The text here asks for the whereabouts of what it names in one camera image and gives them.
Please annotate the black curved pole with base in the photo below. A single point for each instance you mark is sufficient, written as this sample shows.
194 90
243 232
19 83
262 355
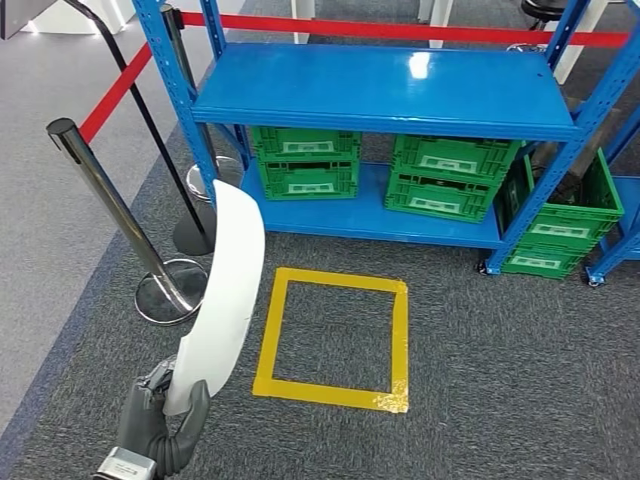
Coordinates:
192 235

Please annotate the black round stool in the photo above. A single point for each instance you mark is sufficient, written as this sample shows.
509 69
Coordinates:
543 8

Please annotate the long red barrier belt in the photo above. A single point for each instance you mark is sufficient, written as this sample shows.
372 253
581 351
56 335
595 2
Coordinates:
375 30

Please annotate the grey stanchion with belt head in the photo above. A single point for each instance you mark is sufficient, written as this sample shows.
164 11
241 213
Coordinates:
227 171

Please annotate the chrome stanchion post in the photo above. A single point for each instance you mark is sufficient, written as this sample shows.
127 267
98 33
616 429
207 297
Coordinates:
164 291

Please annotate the white cabinet panel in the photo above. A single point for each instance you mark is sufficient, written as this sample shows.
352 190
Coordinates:
592 26

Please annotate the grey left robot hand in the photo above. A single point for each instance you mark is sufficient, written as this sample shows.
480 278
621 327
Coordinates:
140 417

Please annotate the open green plastic crate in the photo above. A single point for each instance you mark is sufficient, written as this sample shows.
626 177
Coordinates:
564 232

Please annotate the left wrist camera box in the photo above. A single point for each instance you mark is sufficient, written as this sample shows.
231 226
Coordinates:
125 467

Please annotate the white block with light strips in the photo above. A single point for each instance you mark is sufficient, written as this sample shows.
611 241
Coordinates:
112 10

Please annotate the short red barrier belt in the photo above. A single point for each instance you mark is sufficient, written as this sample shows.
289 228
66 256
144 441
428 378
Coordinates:
115 93

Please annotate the blue metal shelf rack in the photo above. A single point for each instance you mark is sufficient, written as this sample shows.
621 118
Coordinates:
380 86

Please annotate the white curved plastic part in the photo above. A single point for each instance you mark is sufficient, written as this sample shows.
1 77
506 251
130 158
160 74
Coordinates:
225 298

